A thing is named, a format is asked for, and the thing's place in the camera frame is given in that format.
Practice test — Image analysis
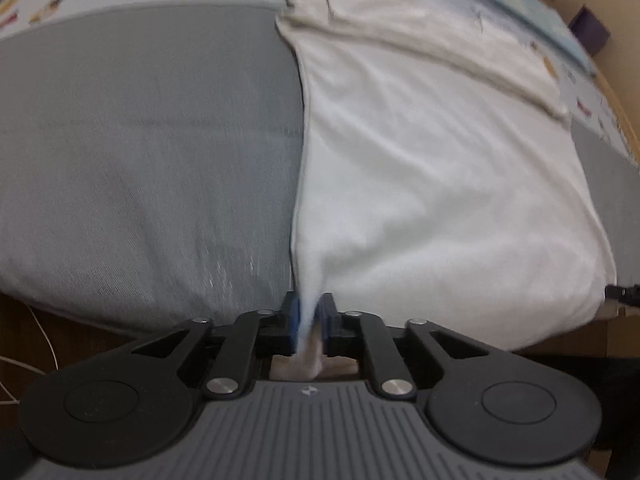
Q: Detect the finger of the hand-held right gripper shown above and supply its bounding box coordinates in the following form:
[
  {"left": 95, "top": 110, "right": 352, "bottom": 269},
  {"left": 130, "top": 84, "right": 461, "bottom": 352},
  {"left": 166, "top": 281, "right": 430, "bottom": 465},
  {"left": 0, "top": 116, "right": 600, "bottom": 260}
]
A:
[{"left": 604, "top": 283, "right": 640, "bottom": 308}]

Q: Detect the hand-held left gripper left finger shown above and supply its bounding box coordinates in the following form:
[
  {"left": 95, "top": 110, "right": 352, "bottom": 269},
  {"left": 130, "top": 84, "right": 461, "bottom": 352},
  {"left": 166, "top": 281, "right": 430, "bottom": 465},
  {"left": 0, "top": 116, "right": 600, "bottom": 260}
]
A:
[{"left": 131, "top": 291, "right": 304, "bottom": 401}]

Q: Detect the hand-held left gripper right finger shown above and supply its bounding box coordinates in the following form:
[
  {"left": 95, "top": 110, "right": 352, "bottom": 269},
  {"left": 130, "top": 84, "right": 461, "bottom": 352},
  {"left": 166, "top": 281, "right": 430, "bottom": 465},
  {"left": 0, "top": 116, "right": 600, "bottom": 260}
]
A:
[{"left": 320, "top": 293, "right": 493, "bottom": 401}]

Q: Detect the white small shirt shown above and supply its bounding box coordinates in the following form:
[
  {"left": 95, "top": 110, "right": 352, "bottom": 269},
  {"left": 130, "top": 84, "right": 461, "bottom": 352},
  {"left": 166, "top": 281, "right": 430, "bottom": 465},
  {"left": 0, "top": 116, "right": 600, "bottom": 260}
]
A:
[{"left": 270, "top": 0, "right": 619, "bottom": 382}]

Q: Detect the grey printed bed sheet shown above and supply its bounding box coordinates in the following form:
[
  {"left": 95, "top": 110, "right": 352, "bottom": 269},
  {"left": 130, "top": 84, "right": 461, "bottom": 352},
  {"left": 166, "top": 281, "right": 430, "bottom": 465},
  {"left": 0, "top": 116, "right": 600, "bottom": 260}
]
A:
[{"left": 0, "top": 0, "right": 640, "bottom": 337}]

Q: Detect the purple box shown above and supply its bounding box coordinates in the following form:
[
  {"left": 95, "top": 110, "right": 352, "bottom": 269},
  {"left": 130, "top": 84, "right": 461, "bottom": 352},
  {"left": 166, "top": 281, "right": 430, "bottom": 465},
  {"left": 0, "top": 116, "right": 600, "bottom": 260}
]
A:
[{"left": 570, "top": 4, "right": 612, "bottom": 57}]

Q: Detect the light blue blanket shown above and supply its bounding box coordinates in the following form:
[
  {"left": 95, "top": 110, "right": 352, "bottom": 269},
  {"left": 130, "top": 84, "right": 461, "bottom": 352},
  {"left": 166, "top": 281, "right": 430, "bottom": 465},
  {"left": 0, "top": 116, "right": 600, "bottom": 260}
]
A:
[{"left": 440, "top": 0, "right": 597, "bottom": 77}]

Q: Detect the wooden bed frame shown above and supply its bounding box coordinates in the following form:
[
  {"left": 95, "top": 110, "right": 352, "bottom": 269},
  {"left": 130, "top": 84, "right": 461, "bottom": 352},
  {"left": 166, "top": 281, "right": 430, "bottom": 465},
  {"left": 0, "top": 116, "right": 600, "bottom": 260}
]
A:
[{"left": 542, "top": 0, "right": 640, "bottom": 171}]

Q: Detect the white cable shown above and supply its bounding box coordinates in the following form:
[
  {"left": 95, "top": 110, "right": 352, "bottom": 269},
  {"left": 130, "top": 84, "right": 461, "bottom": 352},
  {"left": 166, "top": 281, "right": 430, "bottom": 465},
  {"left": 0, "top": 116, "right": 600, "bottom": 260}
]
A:
[{"left": 0, "top": 304, "right": 62, "bottom": 406}]

